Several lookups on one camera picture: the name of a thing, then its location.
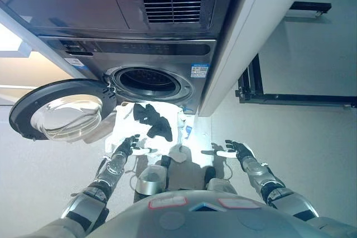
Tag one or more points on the black garment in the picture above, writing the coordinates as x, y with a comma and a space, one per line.
161, 126

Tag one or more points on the round washing machine door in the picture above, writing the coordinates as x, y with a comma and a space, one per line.
19, 115

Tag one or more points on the dark grey washing machine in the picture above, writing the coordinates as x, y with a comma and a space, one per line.
156, 51

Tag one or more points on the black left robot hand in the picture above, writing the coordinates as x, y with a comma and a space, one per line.
128, 144

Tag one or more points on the small blue white tag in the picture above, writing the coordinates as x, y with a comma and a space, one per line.
188, 130

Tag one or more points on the silver left robot leg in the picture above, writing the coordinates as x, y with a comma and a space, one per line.
150, 179

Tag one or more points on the blue white machine sticker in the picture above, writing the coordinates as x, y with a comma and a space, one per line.
75, 63
199, 70

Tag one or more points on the white laundry basket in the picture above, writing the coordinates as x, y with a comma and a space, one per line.
125, 126

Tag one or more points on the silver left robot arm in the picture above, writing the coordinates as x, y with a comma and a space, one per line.
114, 165

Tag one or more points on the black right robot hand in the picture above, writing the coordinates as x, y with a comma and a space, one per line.
241, 150

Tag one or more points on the grey robot torso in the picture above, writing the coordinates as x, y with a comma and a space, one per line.
195, 221

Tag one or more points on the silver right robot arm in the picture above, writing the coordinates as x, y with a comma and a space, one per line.
256, 168

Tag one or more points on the metal frame cart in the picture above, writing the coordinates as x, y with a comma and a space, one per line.
293, 100

